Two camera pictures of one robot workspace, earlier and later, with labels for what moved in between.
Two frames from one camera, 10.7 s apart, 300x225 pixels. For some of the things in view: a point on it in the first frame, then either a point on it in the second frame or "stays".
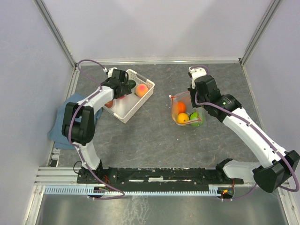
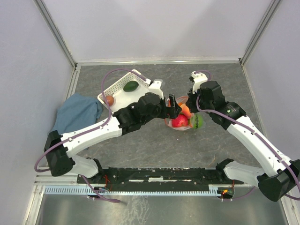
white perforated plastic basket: x=123 y=108 stays
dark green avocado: x=132 y=83 stays
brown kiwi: x=109 y=104 stays
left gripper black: x=126 y=89 → x=172 y=112
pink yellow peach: x=141 y=90 → x=185 y=110
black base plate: x=154 y=179 stays
